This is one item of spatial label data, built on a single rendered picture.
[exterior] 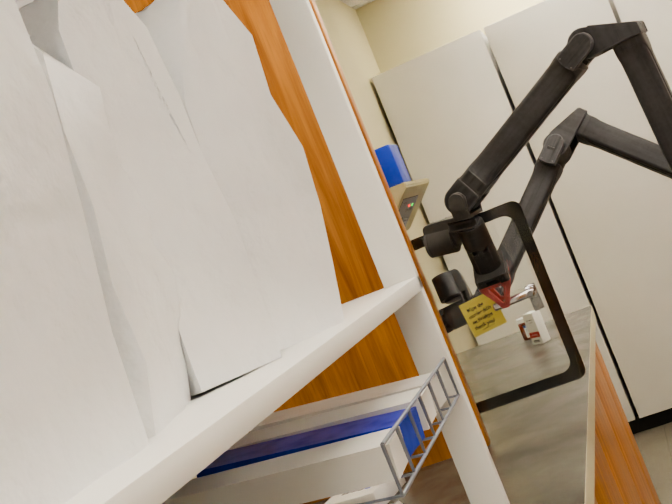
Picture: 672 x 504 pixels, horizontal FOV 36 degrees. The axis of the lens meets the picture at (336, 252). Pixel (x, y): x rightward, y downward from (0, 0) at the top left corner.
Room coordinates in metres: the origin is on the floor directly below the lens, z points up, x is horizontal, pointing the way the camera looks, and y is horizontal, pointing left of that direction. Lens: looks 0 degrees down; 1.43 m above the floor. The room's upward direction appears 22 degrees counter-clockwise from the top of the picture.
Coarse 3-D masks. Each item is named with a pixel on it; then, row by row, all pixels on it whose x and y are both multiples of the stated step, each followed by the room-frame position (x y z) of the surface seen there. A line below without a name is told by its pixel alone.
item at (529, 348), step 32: (512, 224) 2.15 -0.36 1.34; (448, 256) 2.18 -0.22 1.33; (512, 256) 2.15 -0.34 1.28; (448, 288) 2.19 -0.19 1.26; (512, 288) 2.16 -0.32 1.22; (544, 288) 2.15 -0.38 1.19; (448, 320) 2.19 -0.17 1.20; (512, 320) 2.17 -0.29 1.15; (544, 320) 2.15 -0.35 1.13; (480, 352) 2.19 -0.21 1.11; (512, 352) 2.17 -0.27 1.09; (544, 352) 2.16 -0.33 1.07; (576, 352) 2.14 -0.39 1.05; (480, 384) 2.19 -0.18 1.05; (512, 384) 2.18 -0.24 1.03; (544, 384) 2.16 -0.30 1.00
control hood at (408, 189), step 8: (400, 184) 2.19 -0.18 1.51; (408, 184) 2.21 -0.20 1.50; (416, 184) 2.32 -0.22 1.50; (424, 184) 2.43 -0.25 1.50; (392, 192) 2.19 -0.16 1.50; (400, 192) 2.19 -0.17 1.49; (408, 192) 2.25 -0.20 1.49; (416, 192) 2.36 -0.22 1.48; (424, 192) 2.48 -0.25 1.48; (400, 200) 2.19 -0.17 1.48; (416, 200) 2.41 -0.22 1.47; (416, 208) 2.47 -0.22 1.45; (408, 224) 2.46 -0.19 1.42
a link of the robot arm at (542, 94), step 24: (576, 48) 1.84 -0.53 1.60; (552, 72) 1.89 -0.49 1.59; (576, 72) 1.87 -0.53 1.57; (528, 96) 1.92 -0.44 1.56; (552, 96) 1.90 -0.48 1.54; (528, 120) 1.93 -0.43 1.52; (504, 144) 1.96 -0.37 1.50; (480, 168) 1.99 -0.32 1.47; (504, 168) 1.99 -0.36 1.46; (480, 192) 2.00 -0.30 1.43
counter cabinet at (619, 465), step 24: (600, 360) 3.32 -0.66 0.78; (600, 384) 2.97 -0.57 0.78; (600, 408) 2.69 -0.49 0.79; (600, 432) 2.46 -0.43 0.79; (624, 432) 3.14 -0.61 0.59; (600, 456) 2.26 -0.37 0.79; (624, 456) 2.83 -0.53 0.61; (600, 480) 2.10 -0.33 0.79; (624, 480) 2.57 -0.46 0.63; (648, 480) 3.32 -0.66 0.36
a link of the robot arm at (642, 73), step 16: (576, 32) 1.85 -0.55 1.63; (592, 32) 1.83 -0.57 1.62; (608, 32) 1.82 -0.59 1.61; (624, 32) 1.81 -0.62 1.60; (640, 32) 1.80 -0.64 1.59; (608, 48) 1.83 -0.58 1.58; (624, 48) 1.82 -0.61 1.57; (640, 48) 1.81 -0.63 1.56; (624, 64) 1.84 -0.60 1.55; (640, 64) 1.82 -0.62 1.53; (656, 64) 1.83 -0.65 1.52; (640, 80) 1.83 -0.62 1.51; (656, 80) 1.82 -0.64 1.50; (640, 96) 1.84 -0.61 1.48; (656, 96) 1.82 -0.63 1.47; (656, 112) 1.83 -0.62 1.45; (656, 128) 1.84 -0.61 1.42
